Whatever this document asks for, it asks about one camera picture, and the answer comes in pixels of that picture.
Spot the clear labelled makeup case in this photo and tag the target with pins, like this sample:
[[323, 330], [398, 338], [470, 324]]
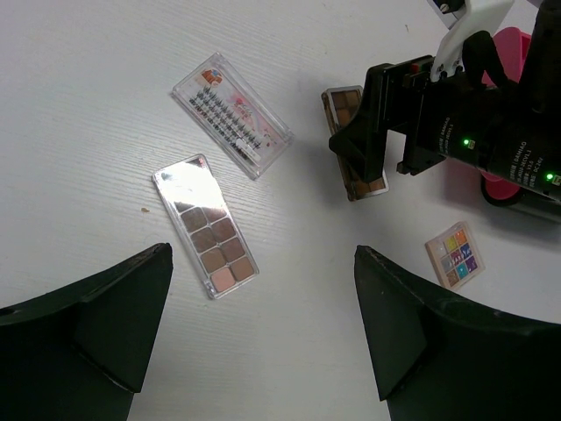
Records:
[[231, 112]]

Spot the pink nude eyeshadow palette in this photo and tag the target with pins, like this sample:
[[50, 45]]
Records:
[[208, 231]]

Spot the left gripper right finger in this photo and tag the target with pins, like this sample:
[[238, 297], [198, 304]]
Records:
[[439, 356]]

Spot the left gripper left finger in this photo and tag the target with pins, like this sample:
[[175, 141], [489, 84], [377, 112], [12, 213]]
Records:
[[81, 352]]

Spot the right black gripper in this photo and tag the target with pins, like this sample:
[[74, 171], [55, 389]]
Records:
[[479, 116]]

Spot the colourful eyeshadow palette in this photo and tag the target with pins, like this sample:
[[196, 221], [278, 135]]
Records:
[[454, 256]]

